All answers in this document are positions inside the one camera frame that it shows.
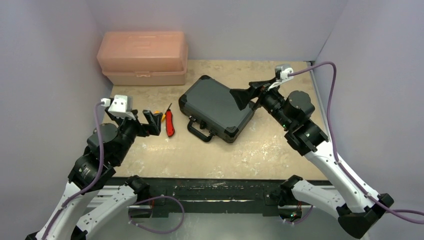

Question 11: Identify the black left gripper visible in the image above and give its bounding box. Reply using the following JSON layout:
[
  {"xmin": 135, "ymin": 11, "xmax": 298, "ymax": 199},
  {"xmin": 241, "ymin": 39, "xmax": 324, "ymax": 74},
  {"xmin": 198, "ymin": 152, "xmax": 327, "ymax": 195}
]
[{"xmin": 107, "ymin": 106, "xmax": 162, "ymax": 163}]

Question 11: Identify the black poker set case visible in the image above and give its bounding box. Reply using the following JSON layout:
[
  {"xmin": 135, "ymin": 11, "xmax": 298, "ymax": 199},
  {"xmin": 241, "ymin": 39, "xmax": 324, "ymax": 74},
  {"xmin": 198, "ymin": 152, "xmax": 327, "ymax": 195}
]
[{"xmin": 178, "ymin": 75, "xmax": 255, "ymax": 144}]

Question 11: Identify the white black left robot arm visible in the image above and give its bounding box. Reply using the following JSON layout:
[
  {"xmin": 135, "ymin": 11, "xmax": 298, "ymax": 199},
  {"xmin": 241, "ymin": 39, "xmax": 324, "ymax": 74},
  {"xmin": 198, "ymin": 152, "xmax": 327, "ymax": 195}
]
[{"xmin": 26, "ymin": 106, "xmax": 163, "ymax": 240}]

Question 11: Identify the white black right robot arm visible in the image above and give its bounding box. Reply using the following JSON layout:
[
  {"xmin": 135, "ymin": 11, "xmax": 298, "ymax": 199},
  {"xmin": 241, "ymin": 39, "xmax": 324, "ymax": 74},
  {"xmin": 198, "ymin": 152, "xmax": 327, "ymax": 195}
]
[{"xmin": 229, "ymin": 81, "xmax": 394, "ymax": 239}]

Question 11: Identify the yellow tape measure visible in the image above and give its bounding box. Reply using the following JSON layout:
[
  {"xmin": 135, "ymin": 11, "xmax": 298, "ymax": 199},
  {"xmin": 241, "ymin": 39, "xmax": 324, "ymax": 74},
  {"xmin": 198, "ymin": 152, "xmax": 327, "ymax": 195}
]
[{"xmin": 153, "ymin": 111, "xmax": 166, "ymax": 122}]

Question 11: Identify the red folding utility knife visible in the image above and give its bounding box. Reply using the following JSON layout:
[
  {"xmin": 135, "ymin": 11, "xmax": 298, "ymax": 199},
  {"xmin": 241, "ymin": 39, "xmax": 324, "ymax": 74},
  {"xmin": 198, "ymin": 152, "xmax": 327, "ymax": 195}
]
[{"xmin": 165, "ymin": 103, "xmax": 175, "ymax": 138}]

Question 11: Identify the pink translucent plastic toolbox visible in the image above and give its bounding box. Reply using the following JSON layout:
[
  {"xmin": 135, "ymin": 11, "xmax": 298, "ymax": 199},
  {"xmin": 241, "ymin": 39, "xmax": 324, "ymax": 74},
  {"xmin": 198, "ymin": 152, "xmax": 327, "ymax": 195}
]
[{"xmin": 96, "ymin": 31, "xmax": 189, "ymax": 86}]

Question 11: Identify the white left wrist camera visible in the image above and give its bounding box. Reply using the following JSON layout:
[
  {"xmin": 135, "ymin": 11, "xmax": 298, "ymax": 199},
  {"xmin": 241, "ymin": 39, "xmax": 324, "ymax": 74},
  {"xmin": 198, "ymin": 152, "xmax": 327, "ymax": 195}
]
[{"xmin": 100, "ymin": 94, "xmax": 136, "ymax": 120}]

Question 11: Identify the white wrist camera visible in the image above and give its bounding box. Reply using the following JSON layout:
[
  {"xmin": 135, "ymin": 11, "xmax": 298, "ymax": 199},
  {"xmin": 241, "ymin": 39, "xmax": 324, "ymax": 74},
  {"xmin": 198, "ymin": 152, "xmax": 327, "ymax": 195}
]
[
  {"xmin": 267, "ymin": 64, "xmax": 294, "ymax": 91},
  {"xmin": 100, "ymin": 94, "xmax": 136, "ymax": 120}
]

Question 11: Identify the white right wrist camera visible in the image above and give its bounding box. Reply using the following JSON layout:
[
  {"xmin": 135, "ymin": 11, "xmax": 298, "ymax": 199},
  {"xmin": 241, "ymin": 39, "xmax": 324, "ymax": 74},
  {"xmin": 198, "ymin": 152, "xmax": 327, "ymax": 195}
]
[{"xmin": 267, "ymin": 64, "xmax": 294, "ymax": 91}]

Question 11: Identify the black aluminium base frame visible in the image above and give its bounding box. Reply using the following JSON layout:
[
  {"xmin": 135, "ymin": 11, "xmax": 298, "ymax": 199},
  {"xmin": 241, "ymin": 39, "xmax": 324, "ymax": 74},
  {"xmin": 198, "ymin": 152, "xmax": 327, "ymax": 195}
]
[{"xmin": 129, "ymin": 175, "xmax": 300, "ymax": 218}]

